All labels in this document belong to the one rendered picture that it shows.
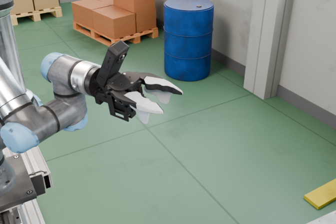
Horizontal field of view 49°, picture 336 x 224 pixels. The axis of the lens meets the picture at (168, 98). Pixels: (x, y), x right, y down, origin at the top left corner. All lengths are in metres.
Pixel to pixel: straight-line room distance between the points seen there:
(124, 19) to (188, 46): 1.29
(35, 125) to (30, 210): 1.48
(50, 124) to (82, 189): 1.83
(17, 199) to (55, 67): 0.45
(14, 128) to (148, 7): 4.28
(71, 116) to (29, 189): 0.35
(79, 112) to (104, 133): 2.26
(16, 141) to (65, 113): 0.13
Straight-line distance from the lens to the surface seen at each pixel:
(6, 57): 1.10
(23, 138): 0.86
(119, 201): 2.58
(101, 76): 0.81
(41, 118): 0.89
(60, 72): 0.89
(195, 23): 3.73
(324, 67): 3.42
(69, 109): 0.92
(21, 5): 6.14
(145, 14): 5.02
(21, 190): 1.21
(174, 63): 3.94
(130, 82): 0.78
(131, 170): 2.79
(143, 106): 0.72
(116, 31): 4.79
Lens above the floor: 1.82
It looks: 30 degrees down
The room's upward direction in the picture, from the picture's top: straight up
